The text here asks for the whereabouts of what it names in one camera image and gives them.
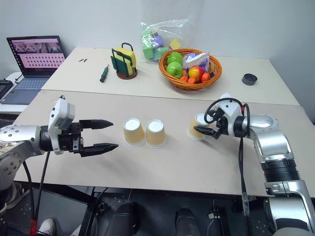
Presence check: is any open grey laptop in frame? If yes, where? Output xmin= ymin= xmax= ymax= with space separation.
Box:
xmin=0 ymin=35 xmax=67 ymax=106

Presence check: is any clear plastic bag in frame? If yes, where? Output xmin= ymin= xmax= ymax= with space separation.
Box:
xmin=140 ymin=19 xmax=195 ymax=63

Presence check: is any white shoe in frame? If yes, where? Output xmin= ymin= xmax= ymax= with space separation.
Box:
xmin=37 ymin=218 xmax=57 ymax=236

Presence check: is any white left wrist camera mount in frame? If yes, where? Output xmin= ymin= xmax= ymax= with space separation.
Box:
xmin=47 ymin=96 xmax=76 ymax=155

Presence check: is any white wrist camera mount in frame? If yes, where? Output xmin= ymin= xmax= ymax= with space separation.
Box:
xmin=216 ymin=93 xmax=244 ymax=137
xmin=47 ymin=96 xmax=76 ymax=155

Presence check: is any yellow sponge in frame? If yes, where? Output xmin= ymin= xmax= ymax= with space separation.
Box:
xmin=115 ymin=47 xmax=136 ymax=76

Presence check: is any green foam block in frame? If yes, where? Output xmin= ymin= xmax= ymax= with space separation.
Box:
xmin=143 ymin=47 xmax=156 ymax=60
xmin=142 ymin=32 xmax=155 ymax=50
xmin=154 ymin=46 xmax=170 ymax=62

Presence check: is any white purple crumpled bag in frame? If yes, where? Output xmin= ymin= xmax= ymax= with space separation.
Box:
xmin=183 ymin=51 xmax=211 ymax=72

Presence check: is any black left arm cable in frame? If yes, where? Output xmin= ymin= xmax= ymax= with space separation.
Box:
xmin=34 ymin=151 xmax=51 ymax=222

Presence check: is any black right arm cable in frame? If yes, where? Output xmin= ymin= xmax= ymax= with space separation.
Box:
xmin=203 ymin=97 xmax=251 ymax=217

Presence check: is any tan paper cup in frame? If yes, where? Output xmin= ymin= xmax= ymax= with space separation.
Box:
xmin=123 ymin=117 xmax=146 ymax=148
xmin=145 ymin=118 xmax=166 ymax=149
xmin=187 ymin=113 xmax=210 ymax=142

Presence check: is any black thin cable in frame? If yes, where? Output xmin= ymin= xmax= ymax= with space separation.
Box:
xmin=22 ymin=161 xmax=35 ymax=221

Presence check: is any green toy apple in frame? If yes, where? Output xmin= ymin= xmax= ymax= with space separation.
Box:
xmin=167 ymin=52 xmax=184 ymax=65
xmin=166 ymin=61 xmax=184 ymax=80

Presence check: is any green handled screwdriver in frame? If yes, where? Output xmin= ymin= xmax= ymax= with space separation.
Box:
xmin=99 ymin=63 xmax=110 ymax=83

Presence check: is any purple foam block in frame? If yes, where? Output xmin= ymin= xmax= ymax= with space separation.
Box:
xmin=152 ymin=34 xmax=165 ymax=49

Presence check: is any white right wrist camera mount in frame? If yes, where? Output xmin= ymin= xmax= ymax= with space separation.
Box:
xmin=216 ymin=93 xmax=244 ymax=137

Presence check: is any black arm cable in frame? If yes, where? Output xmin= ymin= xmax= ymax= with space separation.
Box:
xmin=34 ymin=151 xmax=51 ymax=222
xmin=203 ymin=97 xmax=251 ymax=217

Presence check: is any black wire sponge rack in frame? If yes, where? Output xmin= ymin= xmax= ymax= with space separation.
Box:
xmin=111 ymin=42 xmax=138 ymax=80

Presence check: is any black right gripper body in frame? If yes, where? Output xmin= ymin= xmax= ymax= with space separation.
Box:
xmin=213 ymin=108 xmax=230 ymax=140

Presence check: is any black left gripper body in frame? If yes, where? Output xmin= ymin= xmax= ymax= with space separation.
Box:
xmin=59 ymin=121 xmax=85 ymax=154

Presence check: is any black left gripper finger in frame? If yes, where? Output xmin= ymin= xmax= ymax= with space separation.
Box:
xmin=80 ymin=143 xmax=120 ymax=158
xmin=79 ymin=119 xmax=115 ymax=131

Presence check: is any red yellow toy apple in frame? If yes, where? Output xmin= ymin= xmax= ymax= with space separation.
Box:
xmin=188 ymin=65 xmax=206 ymax=81

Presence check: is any black device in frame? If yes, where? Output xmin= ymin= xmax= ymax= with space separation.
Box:
xmin=0 ymin=79 xmax=13 ymax=99

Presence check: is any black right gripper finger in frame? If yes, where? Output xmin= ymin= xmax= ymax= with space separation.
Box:
xmin=193 ymin=125 xmax=218 ymax=138

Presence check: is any green scouring pad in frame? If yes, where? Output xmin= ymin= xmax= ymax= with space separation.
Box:
xmin=110 ymin=56 xmax=126 ymax=73

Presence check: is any dark rounded robot leg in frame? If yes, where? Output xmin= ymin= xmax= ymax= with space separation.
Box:
xmin=175 ymin=207 xmax=198 ymax=236
xmin=97 ymin=196 xmax=139 ymax=236

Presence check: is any orange woven basket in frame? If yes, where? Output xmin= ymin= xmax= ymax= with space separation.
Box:
xmin=158 ymin=48 xmax=223 ymax=91

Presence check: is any black round ribbed cap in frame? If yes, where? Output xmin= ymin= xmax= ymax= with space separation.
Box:
xmin=241 ymin=73 xmax=257 ymax=87

